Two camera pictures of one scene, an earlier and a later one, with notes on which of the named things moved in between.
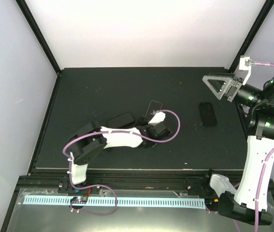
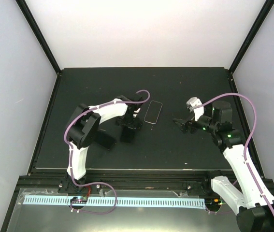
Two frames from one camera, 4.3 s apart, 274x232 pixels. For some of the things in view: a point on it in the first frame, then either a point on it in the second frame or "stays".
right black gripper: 230,94 -> 185,127
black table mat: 211,135 stays
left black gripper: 142,122 -> 134,125
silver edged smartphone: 153,107 stays
